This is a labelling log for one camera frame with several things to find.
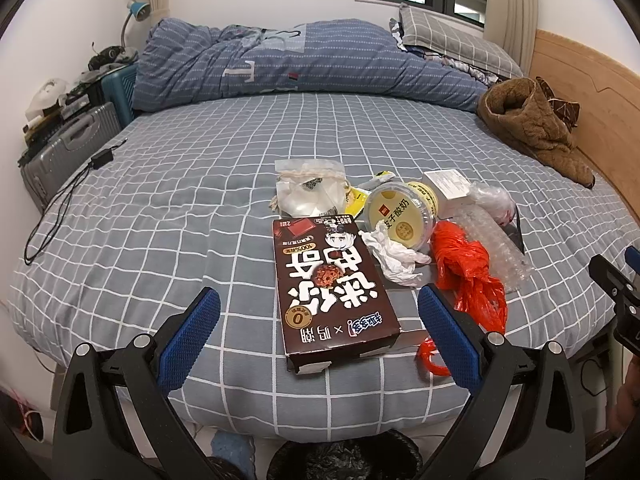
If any clear bubble wrap roll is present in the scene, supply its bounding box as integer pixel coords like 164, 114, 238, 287
454, 205, 532, 292

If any black wipes packet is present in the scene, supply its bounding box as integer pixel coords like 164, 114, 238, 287
502, 209, 526, 255

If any clear plastic bag red print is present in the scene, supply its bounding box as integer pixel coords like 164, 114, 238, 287
469, 182, 516, 226

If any orange plastic bag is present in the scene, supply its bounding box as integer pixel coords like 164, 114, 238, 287
418, 221, 508, 390

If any white cardboard box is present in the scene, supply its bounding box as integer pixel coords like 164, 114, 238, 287
422, 169, 473, 219

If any white tissue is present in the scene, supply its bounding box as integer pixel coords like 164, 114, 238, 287
359, 221, 432, 288

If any yellow yogurt cup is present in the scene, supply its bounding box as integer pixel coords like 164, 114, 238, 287
363, 181, 438, 250

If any brown cookie box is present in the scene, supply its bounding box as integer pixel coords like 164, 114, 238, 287
272, 214, 400, 375

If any yellow snack wrapper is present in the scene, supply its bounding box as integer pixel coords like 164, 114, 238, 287
345, 171, 396, 218

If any clear bag with mask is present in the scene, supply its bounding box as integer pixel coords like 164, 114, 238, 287
270, 158, 348, 218

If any black trash bin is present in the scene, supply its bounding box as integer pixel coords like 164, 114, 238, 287
267, 429, 423, 480

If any person's right hand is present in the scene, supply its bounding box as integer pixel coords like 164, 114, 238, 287
608, 379, 639, 437

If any wooden headboard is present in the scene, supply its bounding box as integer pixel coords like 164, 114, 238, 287
529, 29, 640, 216

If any blue slipper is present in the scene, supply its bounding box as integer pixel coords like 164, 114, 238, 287
209, 430, 256, 480

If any brown fleece jacket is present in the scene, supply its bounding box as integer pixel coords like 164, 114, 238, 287
477, 77, 596, 188

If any grey checked bed sheet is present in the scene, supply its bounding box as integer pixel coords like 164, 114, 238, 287
8, 93, 639, 441

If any beige curtain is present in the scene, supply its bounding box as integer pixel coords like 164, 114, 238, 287
484, 0, 538, 75

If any grey suitcase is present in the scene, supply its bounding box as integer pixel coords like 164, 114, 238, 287
18, 102, 122, 212

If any grey checked pillow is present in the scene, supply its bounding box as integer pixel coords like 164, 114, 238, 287
390, 4, 524, 78

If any white device on suitcase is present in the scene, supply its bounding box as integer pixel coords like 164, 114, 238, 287
25, 78, 68, 122

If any teal plastic stool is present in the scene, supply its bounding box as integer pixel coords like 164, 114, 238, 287
101, 63, 137, 128

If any blue striped duvet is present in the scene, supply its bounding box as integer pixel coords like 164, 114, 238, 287
132, 18, 487, 112

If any blue desk lamp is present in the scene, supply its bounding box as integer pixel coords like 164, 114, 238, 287
120, 0, 151, 49

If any black charger with cable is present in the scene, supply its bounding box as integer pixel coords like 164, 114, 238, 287
23, 139, 127, 266

